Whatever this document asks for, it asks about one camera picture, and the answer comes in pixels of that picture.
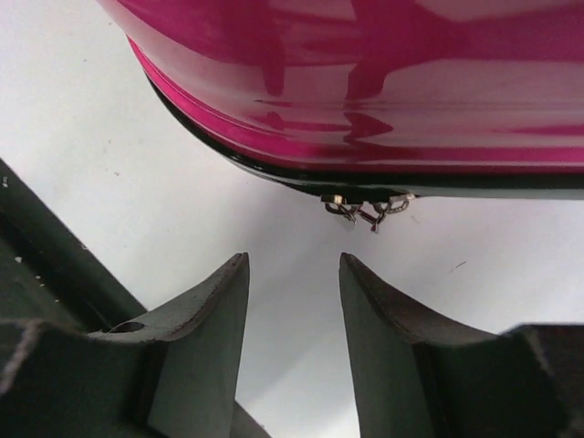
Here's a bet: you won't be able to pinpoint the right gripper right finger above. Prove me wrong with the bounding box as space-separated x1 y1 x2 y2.
339 254 583 437

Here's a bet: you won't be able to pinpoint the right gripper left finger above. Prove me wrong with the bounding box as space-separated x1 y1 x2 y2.
1 253 250 437

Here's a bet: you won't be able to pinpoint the silver zipper pulls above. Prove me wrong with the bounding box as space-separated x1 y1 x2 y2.
320 193 417 234

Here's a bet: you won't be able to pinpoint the pink and teal kids suitcase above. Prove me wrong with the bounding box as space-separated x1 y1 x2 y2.
102 0 583 202

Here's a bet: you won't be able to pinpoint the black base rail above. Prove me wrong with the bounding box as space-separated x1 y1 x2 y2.
1 162 146 332

